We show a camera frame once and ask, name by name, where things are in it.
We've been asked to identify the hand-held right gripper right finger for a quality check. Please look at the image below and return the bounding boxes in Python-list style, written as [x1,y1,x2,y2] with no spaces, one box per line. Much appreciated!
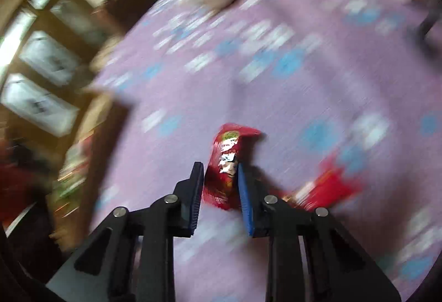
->
[236,162,402,302]

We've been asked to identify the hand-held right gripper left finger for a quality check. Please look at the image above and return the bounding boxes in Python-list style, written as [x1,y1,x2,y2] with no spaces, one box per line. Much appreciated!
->
[46,161,205,302]

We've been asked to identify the red snack packet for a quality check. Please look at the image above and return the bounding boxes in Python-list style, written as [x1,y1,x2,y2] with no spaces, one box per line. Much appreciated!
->
[202,123,264,211]
[281,154,364,213]

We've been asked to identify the cardboard box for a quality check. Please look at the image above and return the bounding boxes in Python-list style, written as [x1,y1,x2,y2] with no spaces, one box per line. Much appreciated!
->
[48,88,131,251]

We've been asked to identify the purple floral tablecloth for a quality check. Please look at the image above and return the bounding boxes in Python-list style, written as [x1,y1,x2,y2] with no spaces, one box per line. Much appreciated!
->
[88,0,442,302]

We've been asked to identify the wooden glazed door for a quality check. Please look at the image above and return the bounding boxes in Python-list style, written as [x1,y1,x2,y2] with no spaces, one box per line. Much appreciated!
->
[0,0,112,151]

